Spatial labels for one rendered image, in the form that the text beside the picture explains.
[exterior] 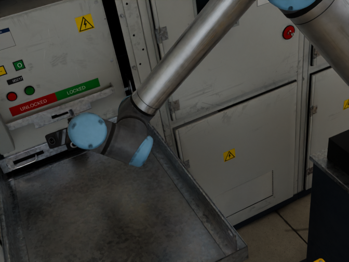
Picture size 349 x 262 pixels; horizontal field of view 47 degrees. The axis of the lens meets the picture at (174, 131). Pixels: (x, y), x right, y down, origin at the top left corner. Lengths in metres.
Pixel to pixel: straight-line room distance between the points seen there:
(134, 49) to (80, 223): 0.61
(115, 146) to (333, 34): 0.57
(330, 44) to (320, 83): 1.08
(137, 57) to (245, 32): 0.44
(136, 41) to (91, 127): 0.51
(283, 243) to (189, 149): 0.78
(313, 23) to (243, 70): 0.82
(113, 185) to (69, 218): 0.18
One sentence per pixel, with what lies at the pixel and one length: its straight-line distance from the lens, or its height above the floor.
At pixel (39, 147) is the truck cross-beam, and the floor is 0.92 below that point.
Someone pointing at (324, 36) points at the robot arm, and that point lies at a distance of 0.90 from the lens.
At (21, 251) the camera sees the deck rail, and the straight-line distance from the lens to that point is 1.30.
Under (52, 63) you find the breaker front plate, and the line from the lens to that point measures 1.42.
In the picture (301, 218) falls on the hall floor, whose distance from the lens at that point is 2.32.
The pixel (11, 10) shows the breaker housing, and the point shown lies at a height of 1.39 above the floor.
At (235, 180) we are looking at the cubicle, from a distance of 1.97.
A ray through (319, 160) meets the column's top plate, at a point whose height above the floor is 0.75.
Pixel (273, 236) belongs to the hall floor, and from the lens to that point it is 2.23.
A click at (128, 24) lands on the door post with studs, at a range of 1.40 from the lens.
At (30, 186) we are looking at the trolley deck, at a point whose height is 0.85.
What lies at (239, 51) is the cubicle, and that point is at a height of 1.04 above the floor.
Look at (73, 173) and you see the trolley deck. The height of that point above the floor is 0.85.
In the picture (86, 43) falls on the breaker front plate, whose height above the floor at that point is 1.24.
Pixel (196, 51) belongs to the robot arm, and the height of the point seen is 1.31.
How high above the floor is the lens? 1.74
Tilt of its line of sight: 36 degrees down
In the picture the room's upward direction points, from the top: 11 degrees counter-clockwise
